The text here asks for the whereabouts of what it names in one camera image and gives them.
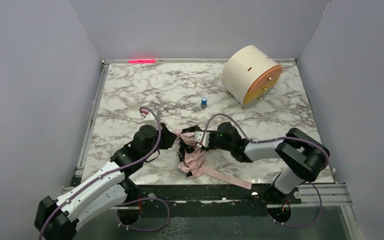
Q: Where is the pink folding umbrella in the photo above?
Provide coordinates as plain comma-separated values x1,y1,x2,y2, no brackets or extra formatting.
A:
174,129,252,190

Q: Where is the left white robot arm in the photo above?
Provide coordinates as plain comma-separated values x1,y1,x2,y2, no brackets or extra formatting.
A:
34,123,177,240

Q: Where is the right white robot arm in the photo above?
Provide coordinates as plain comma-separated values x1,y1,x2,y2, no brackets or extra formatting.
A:
177,122,330,195

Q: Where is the beige cylindrical umbrella stand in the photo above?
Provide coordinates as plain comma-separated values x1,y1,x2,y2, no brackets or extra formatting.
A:
220,45,283,108

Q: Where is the small blue cap bottle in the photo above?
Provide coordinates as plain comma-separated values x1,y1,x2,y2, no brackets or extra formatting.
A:
200,96,208,109

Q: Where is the pink tape marker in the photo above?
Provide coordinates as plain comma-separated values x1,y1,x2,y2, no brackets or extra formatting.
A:
128,59,156,64

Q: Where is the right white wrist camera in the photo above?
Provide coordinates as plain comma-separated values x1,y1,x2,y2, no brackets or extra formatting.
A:
194,131,210,148

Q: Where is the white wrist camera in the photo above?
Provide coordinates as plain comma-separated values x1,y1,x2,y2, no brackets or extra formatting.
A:
143,110,161,129
194,131,210,148

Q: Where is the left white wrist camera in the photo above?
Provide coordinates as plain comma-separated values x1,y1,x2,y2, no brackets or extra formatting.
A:
143,110,161,129

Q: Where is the aluminium table frame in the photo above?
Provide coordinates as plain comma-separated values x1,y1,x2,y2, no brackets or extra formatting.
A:
49,58,365,240

